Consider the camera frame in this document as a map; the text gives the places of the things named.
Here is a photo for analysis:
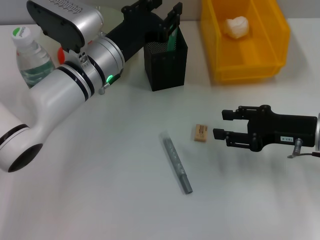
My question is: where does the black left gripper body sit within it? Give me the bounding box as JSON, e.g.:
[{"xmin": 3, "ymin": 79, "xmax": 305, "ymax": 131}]
[{"xmin": 106, "ymin": 7, "xmax": 167, "ymax": 63}]

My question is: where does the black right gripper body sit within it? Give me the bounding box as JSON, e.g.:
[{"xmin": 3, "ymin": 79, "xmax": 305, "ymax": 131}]
[{"xmin": 247, "ymin": 104, "xmax": 318, "ymax": 153}]

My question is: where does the mint green pen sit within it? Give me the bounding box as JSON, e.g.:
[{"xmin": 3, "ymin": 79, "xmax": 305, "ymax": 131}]
[{"xmin": 166, "ymin": 23, "xmax": 178, "ymax": 52}]

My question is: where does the white paper ball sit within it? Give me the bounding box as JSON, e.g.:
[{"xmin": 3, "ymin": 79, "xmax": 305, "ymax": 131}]
[{"xmin": 223, "ymin": 16, "xmax": 251, "ymax": 40}]

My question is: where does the orange toy fruit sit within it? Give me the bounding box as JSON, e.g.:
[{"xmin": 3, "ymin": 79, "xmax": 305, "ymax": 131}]
[{"xmin": 56, "ymin": 47, "xmax": 66, "ymax": 63}]

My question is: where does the clear green-label water bottle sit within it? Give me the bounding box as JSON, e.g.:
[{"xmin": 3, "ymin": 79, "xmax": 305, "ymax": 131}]
[{"xmin": 10, "ymin": 26, "xmax": 57, "ymax": 89}]

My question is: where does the beige eraser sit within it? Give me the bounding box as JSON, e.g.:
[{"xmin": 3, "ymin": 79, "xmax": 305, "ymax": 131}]
[{"xmin": 193, "ymin": 123, "xmax": 210, "ymax": 143}]

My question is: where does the translucent wavy fruit plate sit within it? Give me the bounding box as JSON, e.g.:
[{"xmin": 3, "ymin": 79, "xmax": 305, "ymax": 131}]
[{"xmin": 97, "ymin": 5, "xmax": 126, "ymax": 31}]

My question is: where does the black mesh pen holder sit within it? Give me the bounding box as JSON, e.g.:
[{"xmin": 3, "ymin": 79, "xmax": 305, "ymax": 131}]
[{"xmin": 143, "ymin": 24, "xmax": 188, "ymax": 92}]

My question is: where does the grey pen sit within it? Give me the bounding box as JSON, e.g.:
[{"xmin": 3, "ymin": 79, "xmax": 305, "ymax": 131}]
[{"xmin": 159, "ymin": 133, "xmax": 194, "ymax": 196}]

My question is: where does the yellow plastic bin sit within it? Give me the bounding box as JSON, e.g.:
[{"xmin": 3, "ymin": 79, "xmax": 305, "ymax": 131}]
[{"xmin": 199, "ymin": 0, "xmax": 292, "ymax": 85}]

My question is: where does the right gripper connector cable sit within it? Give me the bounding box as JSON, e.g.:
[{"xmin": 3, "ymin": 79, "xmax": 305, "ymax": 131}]
[{"xmin": 286, "ymin": 138, "xmax": 320, "ymax": 159}]

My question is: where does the left arm connector cable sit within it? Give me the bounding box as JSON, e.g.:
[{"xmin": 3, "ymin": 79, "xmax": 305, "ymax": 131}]
[{"xmin": 98, "ymin": 69, "xmax": 124, "ymax": 96}]

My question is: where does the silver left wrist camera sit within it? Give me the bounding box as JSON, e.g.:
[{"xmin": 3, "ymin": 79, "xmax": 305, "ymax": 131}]
[{"xmin": 26, "ymin": 0, "xmax": 105, "ymax": 52}]

